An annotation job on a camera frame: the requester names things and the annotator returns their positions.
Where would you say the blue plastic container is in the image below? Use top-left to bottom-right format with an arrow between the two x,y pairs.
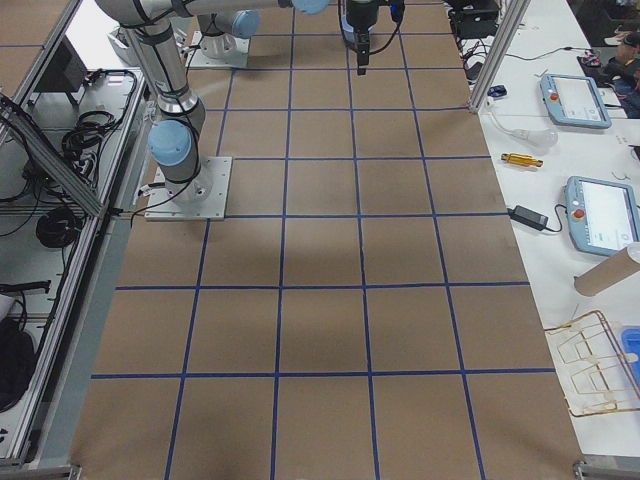
620,327 -> 640,386

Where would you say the black cable bundle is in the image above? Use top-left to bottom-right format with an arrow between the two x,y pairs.
61,110 -> 117,176

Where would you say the white light bulb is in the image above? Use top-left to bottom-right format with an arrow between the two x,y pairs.
484,98 -> 558,149

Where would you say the black electronics box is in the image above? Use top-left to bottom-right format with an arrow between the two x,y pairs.
447,0 -> 499,40

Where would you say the gold wire rack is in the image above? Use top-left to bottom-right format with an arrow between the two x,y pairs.
544,310 -> 639,418

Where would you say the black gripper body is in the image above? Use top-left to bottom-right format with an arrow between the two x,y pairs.
341,0 -> 376,53

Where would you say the teach pendant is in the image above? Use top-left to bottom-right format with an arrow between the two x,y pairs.
540,74 -> 612,130
564,176 -> 639,256

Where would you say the upper teach pendant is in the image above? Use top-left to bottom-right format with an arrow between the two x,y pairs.
540,74 -> 612,130

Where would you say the aluminium frame post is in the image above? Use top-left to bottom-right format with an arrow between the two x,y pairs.
468,0 -> 530,113

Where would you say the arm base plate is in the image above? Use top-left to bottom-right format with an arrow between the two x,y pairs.
186,30 -> 250,69
143,156 -> 233,221

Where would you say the black power adapter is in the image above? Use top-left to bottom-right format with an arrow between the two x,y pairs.
507,205 -> 548,231

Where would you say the lower teach pendant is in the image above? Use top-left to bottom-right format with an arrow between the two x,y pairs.
564,176 -> 639,256

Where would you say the cardboard tube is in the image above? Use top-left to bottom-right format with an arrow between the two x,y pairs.
574,242 -> 639,297

